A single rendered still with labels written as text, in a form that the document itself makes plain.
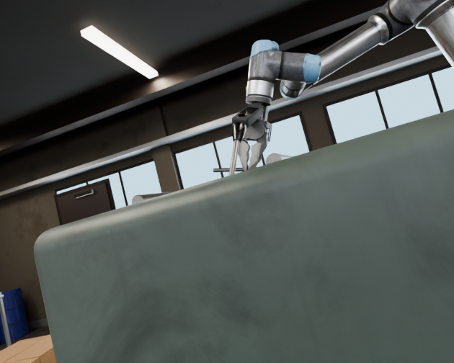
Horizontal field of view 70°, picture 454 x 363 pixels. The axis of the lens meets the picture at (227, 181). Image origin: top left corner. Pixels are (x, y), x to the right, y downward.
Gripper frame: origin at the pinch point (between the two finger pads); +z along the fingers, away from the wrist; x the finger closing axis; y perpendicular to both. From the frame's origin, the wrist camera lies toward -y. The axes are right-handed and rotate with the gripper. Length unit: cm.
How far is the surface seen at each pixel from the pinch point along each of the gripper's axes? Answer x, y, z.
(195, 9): 133, 189, -138
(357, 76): -13, 354, -122
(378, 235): -30, -60, 2
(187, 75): 178, 263, -95
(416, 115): -88, 388, -84
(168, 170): 237, 339, 27
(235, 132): -2.7, -19.9, -8.2
